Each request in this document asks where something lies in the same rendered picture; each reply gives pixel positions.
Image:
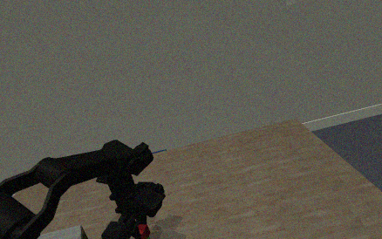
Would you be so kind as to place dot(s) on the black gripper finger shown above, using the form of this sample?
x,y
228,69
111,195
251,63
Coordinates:
x,y
136,232
141,217

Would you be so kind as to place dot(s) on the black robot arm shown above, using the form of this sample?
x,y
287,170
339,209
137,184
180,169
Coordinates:
x,y
114,165

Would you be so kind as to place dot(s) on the red block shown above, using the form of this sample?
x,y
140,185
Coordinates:
x,y
144,231

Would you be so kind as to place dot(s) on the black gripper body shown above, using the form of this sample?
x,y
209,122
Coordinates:
x,y
123,229

